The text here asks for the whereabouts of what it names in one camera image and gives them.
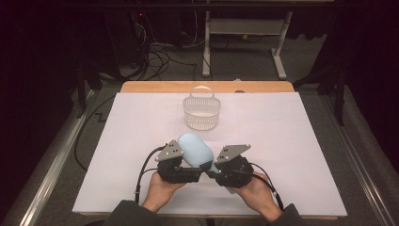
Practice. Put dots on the white metal desk frame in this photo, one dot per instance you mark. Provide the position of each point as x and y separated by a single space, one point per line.
247 26

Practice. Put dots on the light blue hairbrush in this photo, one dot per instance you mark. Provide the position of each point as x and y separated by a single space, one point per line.
196 150

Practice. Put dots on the person's left hand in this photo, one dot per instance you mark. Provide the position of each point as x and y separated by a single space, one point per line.
158 191

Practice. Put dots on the white plastic mesh basket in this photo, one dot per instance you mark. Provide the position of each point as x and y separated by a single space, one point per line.
202 108

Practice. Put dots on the wooden table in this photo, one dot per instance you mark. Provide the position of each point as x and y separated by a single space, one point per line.
156 86

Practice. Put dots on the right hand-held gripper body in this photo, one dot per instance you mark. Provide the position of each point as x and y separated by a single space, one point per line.
235 174

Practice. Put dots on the person's right hand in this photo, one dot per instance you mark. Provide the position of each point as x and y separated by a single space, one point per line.
262 196

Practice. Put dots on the aluminium floor rail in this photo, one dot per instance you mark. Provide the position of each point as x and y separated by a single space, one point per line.
53 169
360 157

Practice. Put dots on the black metal stand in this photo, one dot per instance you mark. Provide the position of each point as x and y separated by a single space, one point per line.
339 94
82 91

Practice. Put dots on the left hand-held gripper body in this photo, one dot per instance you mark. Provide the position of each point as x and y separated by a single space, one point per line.
175 172

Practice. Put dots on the white table sheet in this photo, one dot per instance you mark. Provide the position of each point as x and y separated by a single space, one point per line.
125 141

